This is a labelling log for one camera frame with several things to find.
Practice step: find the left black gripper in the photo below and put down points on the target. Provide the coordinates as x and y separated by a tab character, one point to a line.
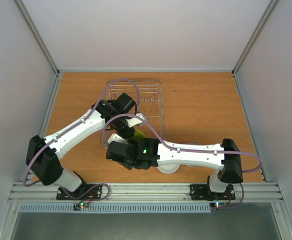
129	133

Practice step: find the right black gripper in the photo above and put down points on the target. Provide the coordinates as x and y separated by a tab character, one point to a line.
114	153

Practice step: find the green bowl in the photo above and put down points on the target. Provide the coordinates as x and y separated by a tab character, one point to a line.
138	135

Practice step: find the white bowl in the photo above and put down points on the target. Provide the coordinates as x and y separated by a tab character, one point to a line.
193	166
168	169

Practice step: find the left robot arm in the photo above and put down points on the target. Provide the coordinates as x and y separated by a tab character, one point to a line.
44	153

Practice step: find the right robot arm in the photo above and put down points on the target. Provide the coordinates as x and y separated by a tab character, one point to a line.
167	157

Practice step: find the white bottom bowl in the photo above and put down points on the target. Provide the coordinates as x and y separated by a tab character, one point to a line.
193	166

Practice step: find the left small circuit board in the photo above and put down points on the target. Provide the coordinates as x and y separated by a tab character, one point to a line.
81	206

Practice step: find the small circuit board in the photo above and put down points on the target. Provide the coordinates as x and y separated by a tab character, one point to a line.
81	206
218	205

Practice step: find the right small circuit board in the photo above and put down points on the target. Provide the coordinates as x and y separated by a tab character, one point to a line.
218	205

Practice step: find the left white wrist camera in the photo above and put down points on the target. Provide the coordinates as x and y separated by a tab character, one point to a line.
136	120

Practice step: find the wire dish rack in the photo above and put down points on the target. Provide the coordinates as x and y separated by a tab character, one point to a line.
149	97

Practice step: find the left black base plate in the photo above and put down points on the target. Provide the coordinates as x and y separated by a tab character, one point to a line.
83	193

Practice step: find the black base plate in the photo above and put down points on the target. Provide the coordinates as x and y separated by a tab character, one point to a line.
201	192
83	193

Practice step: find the grey slotted cable duct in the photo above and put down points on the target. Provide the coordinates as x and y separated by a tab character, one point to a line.
115	208

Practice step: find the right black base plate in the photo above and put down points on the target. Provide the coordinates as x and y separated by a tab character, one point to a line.
201	192

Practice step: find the aluminium front rail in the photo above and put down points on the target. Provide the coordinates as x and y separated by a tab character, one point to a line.
253	192

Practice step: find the left aluminium frame post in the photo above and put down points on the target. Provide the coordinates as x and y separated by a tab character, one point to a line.
30	23

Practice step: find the aluminium frame post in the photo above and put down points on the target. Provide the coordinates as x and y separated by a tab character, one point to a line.
255	34
30	23

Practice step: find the right aluminium frame post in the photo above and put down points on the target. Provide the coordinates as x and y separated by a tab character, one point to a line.
255	34

